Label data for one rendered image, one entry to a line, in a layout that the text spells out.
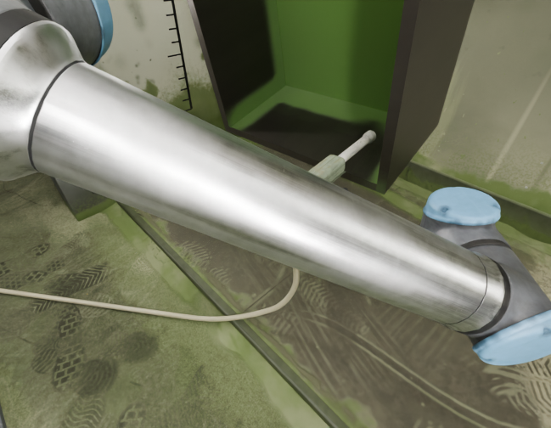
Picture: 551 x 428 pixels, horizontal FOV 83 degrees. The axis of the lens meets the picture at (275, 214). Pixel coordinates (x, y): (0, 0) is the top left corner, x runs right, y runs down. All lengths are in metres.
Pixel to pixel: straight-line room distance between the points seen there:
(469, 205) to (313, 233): 0.29
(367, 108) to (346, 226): 0.94
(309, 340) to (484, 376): 0.49
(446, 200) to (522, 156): 1.14
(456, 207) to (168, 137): 0.38
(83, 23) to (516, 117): 1.54
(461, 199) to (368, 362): 0.64
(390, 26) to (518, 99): 0.78
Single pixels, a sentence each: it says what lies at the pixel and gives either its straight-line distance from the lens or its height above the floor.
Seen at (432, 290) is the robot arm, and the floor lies 0.71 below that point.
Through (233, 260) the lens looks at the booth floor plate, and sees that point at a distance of 1.22.
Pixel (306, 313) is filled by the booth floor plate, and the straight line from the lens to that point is 1.07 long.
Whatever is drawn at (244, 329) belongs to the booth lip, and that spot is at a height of 0.04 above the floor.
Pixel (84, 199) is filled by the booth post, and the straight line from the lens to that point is 1.63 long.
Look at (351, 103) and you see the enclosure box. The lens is 1.21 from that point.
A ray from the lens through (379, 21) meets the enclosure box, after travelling 1.07.
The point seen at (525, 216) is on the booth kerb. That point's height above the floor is 0.13.
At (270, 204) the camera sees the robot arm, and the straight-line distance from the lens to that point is 0.23.
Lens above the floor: 0.95
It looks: 40 degrees down
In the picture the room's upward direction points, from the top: straight up
